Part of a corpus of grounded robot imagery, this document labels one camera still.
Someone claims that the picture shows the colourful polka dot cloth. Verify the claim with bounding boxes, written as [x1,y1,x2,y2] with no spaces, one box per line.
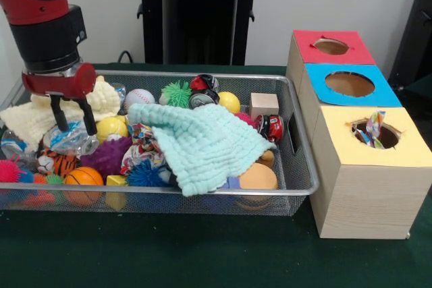
[354,109,387,148]

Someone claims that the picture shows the yellow ball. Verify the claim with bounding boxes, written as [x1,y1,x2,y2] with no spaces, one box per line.
[97,117,129,143]
[218,91,242,114]

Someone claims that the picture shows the pink spiky ball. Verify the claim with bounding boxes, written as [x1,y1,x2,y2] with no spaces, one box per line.
[0,159,22,184]

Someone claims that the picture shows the white toy baseball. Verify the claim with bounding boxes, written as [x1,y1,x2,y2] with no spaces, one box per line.
[124,88,156,111]

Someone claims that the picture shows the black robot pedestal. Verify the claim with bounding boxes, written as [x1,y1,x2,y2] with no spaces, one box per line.
[130,0,272,66]

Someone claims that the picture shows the cream yellow cloth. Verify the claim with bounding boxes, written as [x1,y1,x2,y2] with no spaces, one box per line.
[0,76,122,144]

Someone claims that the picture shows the small wooden cube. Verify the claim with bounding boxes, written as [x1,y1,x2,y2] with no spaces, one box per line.
[248,92,280,120]

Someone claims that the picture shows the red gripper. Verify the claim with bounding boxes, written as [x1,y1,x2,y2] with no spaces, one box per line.
[22,62,98,136]

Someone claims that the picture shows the peach orange ball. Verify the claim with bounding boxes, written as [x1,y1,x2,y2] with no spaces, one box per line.
[238,163,279,194]

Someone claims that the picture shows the orange toy basketball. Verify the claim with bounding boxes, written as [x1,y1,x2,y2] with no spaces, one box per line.
[65,167,105,206]

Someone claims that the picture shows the clear crumpled plastic packet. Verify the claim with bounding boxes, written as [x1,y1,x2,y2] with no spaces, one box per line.
[43,121,100,156]

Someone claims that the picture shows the shallow clear mesh bin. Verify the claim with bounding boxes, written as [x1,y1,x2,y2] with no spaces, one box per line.
[0,67,320,218]

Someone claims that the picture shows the mint green cloth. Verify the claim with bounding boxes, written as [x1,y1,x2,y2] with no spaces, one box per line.
[128,103,276,197]

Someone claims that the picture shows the black chair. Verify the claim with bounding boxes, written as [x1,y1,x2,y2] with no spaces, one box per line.
[390,0,432,93]

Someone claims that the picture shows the green spiky ball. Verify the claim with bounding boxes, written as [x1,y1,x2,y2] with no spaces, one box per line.
[162,81,192,109]

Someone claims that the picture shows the wooden box with three holes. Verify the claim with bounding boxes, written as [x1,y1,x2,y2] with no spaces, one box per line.
[286,30,432,240]

